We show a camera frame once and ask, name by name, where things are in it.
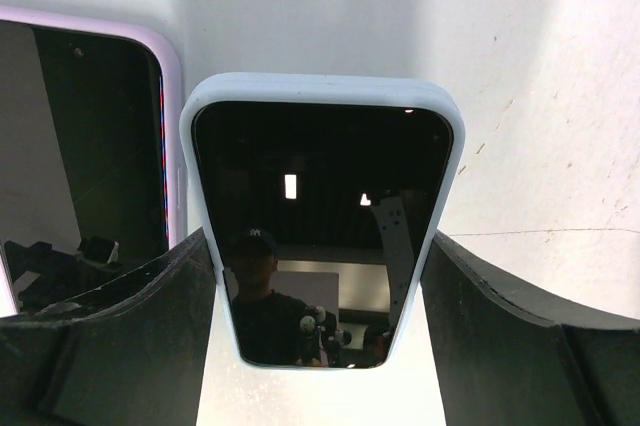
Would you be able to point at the phone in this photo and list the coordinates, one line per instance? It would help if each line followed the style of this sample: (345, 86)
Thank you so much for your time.
(319, 197)
(93, 181)

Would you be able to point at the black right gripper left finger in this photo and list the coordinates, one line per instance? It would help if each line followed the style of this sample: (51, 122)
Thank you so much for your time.
(130, 352)

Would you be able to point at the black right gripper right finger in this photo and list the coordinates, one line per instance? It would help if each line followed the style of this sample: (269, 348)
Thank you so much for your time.
(510, 353)

